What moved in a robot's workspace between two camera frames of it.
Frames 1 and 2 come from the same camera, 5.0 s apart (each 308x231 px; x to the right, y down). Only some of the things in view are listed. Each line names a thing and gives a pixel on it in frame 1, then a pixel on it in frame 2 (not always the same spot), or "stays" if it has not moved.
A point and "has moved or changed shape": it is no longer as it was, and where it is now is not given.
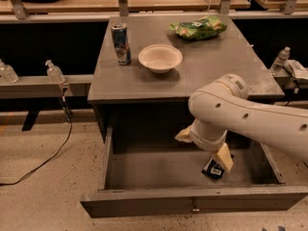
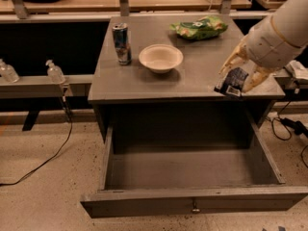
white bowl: x=160 y=58 stays
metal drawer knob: x=195 y=210 stays
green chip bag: x=200 y=27 stays
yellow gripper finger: x=185 y=135 to x=240 y=57
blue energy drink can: x=121 y=43 stays
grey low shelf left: x=42 y=88 stays
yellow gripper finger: x=225 y=157 to x=256 y=76
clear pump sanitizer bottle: x=55 y=72 stays
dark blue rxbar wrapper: x=213 y=168 has moved or changed shape
